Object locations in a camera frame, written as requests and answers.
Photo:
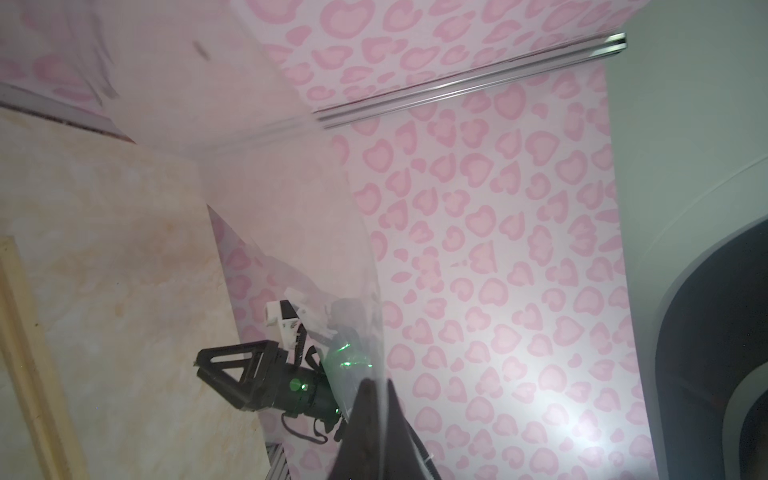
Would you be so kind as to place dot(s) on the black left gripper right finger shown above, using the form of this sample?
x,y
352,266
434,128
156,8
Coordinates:
x,y
405,455

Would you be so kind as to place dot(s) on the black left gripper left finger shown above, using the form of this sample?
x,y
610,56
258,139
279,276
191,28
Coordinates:
x,y
359,456

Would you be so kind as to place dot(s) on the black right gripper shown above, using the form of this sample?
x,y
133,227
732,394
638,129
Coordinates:
x,y
258,375

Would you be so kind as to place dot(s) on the clear acrylic sheet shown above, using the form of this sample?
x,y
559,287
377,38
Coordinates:
x,y
115,235

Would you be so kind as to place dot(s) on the light wooden picture frame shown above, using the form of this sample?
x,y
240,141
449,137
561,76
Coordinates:
x,y
33,373

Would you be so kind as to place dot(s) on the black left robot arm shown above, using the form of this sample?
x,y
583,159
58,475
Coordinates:
x,y
710,372

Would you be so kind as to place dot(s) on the diagonal aluminium strut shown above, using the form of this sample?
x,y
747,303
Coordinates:
x,y
563,56

